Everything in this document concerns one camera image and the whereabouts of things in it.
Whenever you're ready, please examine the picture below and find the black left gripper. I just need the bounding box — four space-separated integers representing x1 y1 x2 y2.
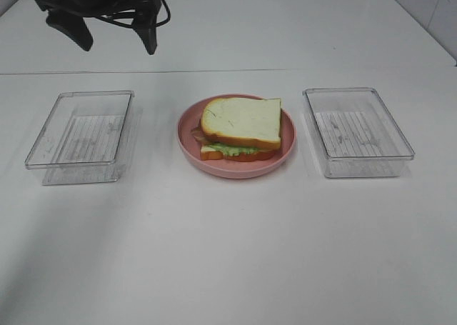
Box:
35 0 161 54

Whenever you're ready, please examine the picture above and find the pink bacon strip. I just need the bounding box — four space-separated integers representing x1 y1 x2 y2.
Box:
191 125 211 145

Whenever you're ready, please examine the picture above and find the toast bread slice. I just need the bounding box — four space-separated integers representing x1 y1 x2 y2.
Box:
201 97 281 150
200 144 276 162

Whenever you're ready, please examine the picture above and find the green lettuce leaf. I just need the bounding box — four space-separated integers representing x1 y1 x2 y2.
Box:
201 143 259 157

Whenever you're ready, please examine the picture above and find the clear left plastic container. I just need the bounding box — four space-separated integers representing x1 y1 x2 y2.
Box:
24 90 139 186

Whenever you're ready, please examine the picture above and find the clear plastic container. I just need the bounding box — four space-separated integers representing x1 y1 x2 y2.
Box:
24 90 139 186
303 87 415 179

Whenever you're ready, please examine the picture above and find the clear right plastic container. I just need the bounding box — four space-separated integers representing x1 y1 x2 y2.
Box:
303 87 415 179

